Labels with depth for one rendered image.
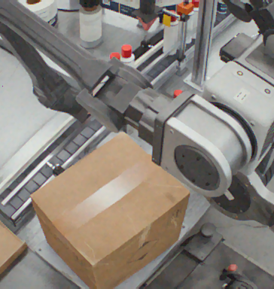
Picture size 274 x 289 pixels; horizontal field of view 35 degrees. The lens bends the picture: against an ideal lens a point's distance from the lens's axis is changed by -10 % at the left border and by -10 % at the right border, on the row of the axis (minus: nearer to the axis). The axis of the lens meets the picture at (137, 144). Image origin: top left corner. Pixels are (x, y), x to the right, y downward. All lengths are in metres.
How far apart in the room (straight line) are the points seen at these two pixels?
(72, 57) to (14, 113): 0.87
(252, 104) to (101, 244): 0.48
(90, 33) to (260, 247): 1.35
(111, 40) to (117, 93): 1.04
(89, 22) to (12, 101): 0.41
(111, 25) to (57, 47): 1.09
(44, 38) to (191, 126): 0.32
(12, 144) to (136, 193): 0.62
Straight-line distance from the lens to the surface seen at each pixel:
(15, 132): 1.63
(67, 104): 1.31
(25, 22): 0.88
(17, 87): 1.78
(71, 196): 1.10
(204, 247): 1.98
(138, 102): 0.78
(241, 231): 2.37
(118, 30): 1.90
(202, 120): 0.74
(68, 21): 1.98
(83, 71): 0.84
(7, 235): 1.40
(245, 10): 1.14
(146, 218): 1.07
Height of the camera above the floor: 2.06
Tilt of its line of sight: 52 degrees down
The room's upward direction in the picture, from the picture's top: 2 degrees clockwise
